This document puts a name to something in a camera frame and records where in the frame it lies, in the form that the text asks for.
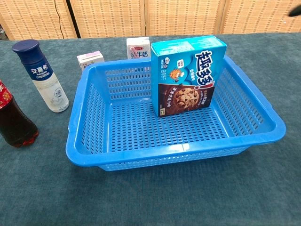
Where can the teal table cloth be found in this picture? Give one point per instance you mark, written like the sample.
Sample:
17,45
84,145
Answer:
150,200

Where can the small purple carton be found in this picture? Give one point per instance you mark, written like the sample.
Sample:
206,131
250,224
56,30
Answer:
90,60

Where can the cola bottle red cap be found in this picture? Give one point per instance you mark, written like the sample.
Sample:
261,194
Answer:
14,122

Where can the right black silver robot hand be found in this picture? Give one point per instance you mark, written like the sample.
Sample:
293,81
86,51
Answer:
295,11

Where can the blue perforated plastic basket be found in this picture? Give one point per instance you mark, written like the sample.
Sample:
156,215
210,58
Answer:
164,131

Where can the bamboo folding screen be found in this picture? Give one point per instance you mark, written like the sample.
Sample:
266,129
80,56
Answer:
183,14

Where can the white milk carton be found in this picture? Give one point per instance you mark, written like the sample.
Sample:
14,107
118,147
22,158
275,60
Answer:
138,48

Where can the blue chocolate cookie box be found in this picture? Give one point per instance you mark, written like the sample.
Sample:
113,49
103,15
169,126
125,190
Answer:
185,75

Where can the white bottle blue cap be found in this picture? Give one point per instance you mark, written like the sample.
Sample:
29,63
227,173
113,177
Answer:
44,77

